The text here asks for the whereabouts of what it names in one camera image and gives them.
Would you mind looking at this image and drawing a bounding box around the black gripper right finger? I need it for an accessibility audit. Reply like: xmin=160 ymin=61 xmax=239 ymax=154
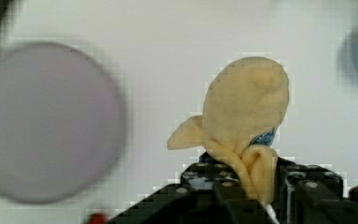
xmin=273 ymin=159 xmax=358 ymax=224

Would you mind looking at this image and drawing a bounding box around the peeled toy banana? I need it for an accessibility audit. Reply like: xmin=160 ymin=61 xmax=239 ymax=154
xmin=167 ymin=57 xmax=289 ymax=205

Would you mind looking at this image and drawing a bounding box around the red toy strawberry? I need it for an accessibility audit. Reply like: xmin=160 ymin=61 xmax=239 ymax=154
xmin=87 ymin=213 xmax=107 ymax=224

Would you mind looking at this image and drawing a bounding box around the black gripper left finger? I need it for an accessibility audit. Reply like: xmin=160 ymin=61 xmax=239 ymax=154
xmin=108 ymin=153 xmax=274 ymax=224

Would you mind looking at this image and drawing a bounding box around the grey round plate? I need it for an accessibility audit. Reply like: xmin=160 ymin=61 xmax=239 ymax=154
xmin=0 ymin=43 xmax=126 ymax=203

